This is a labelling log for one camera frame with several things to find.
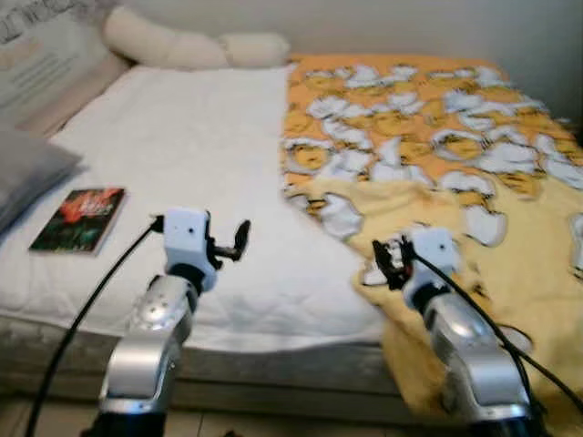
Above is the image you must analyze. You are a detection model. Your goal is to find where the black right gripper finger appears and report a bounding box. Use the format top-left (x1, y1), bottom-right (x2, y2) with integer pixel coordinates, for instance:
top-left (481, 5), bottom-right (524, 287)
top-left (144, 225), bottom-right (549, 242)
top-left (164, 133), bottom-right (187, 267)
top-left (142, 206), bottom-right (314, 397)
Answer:
top-left (372, 239), bottom-right (394, 289)

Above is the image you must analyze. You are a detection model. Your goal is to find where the dark book with red flowers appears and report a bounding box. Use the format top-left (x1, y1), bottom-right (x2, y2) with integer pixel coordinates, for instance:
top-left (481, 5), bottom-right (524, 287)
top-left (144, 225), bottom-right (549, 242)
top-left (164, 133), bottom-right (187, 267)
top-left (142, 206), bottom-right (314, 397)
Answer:
top-left (29, 187), bottom-right (128, 256)

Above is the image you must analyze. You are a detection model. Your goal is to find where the yellow egg print blanket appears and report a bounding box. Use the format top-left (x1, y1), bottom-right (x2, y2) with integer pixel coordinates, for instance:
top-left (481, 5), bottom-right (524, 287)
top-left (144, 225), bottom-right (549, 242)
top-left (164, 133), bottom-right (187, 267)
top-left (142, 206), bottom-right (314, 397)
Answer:
top-left (278, 55), bottom-right (583, 437)

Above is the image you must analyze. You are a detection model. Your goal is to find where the grey rectangular pillow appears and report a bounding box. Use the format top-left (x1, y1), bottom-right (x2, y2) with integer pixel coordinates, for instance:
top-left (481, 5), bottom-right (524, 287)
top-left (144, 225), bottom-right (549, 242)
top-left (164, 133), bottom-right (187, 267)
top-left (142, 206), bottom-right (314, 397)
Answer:
top-left (0, 126), bottom-right (85, 233)

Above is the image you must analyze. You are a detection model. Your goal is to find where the white quilted mattress pad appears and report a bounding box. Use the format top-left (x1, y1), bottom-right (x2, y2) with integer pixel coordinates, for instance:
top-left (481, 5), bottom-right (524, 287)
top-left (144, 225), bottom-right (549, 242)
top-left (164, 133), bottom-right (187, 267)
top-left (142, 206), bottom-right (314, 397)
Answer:
top-left (0, 64), bottom-right (388, 354)

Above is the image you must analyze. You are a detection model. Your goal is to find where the grey bed mattress base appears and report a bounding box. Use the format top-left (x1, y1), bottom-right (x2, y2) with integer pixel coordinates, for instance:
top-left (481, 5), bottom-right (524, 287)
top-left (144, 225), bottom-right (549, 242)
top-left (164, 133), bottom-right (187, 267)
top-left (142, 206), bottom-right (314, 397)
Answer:
top-left (0, 314), bottom-right (438, 424)

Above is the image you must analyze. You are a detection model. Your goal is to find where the beige braided bolster pillow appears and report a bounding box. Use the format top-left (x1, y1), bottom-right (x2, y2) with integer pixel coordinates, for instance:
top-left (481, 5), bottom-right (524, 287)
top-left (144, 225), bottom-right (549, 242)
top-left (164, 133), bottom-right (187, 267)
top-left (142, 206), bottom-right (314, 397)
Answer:
top-left (102, 5), bottom-right (292, 71)

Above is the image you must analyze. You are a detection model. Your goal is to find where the printed grey headboard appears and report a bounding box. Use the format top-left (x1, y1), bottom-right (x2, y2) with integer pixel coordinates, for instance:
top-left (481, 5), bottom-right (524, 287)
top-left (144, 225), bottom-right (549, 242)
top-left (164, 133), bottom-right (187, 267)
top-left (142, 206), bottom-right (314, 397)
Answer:
top-left (0, 0), bottom-right (128, 137)

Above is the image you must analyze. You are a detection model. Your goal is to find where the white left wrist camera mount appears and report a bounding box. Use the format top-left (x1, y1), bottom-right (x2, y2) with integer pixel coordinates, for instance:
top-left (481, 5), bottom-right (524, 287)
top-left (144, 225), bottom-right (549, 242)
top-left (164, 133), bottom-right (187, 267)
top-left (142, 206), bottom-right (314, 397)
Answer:
top-left (162, 208), bottom-right (215, 279)

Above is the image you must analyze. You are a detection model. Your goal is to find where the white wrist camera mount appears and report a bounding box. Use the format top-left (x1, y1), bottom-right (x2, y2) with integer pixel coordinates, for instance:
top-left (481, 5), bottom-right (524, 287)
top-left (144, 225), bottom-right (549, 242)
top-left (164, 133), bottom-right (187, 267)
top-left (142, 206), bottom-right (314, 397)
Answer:
top-left (401, 228), bottom-right (459, 306)
top-left (162, 208), bottom-right (215, 279)

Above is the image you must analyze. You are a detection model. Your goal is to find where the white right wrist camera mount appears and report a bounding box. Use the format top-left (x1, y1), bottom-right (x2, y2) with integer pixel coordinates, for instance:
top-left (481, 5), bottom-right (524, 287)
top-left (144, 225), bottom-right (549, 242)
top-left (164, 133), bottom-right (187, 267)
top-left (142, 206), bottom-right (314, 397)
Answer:
top-left (401, 228), bottom-right (459, 306)

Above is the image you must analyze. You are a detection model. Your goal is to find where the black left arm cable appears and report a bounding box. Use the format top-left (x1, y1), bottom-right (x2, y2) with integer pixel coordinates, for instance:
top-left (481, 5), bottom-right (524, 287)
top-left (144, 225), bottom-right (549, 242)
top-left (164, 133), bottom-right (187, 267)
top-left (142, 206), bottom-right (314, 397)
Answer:
top-left (23, 217), bottom-right (167, 437)

